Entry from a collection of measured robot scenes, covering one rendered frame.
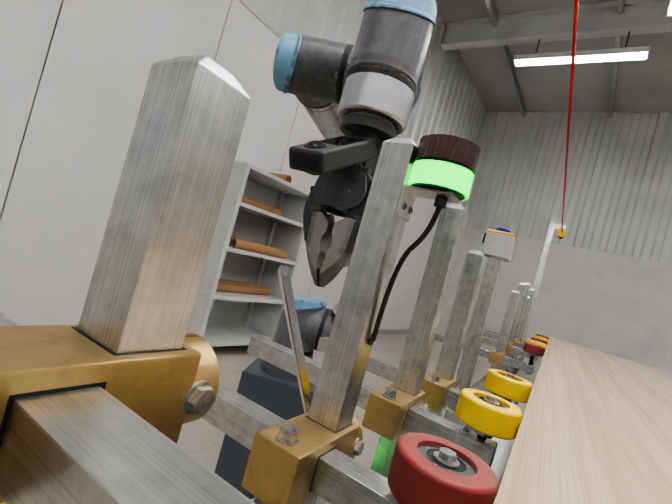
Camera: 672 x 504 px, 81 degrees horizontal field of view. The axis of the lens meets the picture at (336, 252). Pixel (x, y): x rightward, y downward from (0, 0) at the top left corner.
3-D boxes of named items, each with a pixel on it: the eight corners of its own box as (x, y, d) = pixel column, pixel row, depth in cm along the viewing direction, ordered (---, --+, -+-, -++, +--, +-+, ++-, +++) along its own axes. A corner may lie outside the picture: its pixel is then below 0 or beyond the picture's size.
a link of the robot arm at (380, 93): (399, 71, 44) (328, 72, 48) (388, 113, 43) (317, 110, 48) (423, 108, 51) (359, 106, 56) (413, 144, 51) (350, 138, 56)
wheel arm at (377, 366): (315, 352, 94) (319, 335, 94) (322, 351, 96) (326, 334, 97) (506, 436, 71) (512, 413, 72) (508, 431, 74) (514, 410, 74)
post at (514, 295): (482, 396, 169) (511, 289, 170) (483, 394, 172) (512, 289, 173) (490, 399, 167) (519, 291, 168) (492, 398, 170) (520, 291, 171)
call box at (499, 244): (480, 256, 105) (487, 228, 106) (484, 259, 111) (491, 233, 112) (507, 262, 102) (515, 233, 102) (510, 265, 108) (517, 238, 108)
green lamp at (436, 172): (399, 178, 38) (405, 156, 38) (418, 195, 43) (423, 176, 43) (461, 187, 35) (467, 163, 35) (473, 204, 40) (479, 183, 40)
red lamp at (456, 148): (406, 153, 38) (412, 132, 38) (424, 173, 43) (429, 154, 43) (468, 160, 35) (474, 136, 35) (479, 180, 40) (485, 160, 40)
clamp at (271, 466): (239, 486, 34) (254, 430, 34) (319, 443, 46) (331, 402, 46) (288, 523, 31) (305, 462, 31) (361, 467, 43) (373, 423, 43)
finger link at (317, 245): (337, 289, 52) (355, 222, 52) (313, 285, 47) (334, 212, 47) (318, 282, 54) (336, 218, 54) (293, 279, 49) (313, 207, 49)
